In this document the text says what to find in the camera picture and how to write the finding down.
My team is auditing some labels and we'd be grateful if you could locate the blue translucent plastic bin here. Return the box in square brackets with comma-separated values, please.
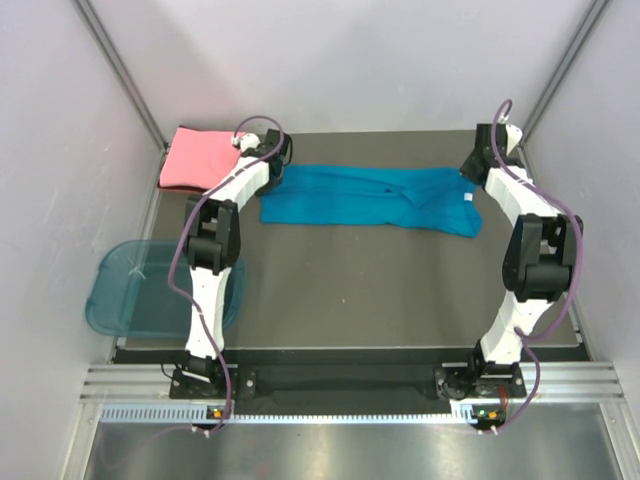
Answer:
[85, 238, 246, 339]

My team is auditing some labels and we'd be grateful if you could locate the pink folded t shirt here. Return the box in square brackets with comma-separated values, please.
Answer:
[157, 126, 240, 192]

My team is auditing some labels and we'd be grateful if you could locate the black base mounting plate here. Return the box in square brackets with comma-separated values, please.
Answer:
[169, 362, 526, 404]

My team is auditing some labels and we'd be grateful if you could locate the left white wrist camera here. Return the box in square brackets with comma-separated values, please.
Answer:
[231, 133, 261, 154]

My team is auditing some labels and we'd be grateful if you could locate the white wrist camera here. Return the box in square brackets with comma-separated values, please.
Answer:
[500, 118, 523, 157]
[231, 133, 261, 154]

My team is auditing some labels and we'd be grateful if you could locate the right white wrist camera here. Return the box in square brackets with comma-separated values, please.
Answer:
[500, 118, 523, 157]

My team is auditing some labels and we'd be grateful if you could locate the grey slotted cable duct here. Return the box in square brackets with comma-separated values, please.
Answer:
[99, 403, 504, 427]

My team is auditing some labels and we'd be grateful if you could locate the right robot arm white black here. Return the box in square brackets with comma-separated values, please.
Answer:
[434, 123, 583, 401]

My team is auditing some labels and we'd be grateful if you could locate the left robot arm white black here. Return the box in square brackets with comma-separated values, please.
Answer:
[167, 127, 291, 397]

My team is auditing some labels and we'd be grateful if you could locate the blue t shirt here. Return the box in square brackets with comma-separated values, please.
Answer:
[260, 165, 483, 238]

